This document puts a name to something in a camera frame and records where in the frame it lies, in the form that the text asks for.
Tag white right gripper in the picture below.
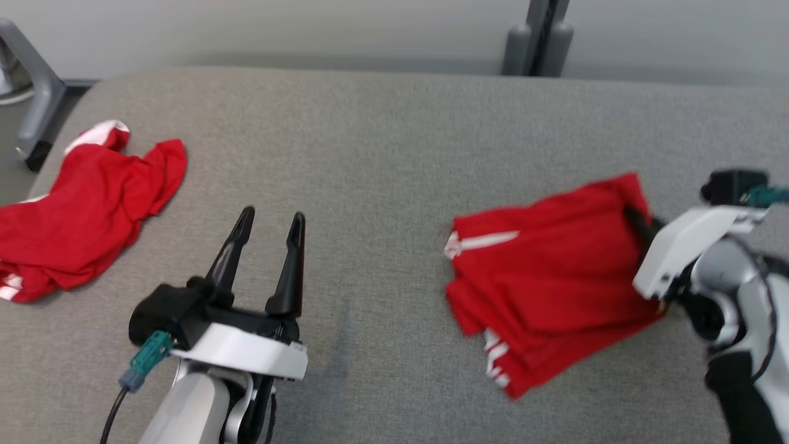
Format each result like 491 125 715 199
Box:
621 205 772 302

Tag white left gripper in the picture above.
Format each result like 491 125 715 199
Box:
170 206 309 381

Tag red basketball jersey number 23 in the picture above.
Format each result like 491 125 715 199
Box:
443 173 669 400

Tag red shorts with white trim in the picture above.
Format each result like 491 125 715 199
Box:
0 120 188 304

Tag grey chair base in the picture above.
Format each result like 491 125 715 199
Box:
0 18 67 172

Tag teal right camera connector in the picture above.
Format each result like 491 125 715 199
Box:
740 185 789 208

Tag teal camera connector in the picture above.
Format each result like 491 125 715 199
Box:
740 185 789 208
119 331 175 393

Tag teal left camera connector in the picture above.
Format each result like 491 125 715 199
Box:
119 331 175 393

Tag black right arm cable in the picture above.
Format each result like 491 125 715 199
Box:
740 239 782 384

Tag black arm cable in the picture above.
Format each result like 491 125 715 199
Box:
740 239 782 384
100 385 131 444

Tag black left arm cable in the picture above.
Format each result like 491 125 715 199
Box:
100 385 131 444

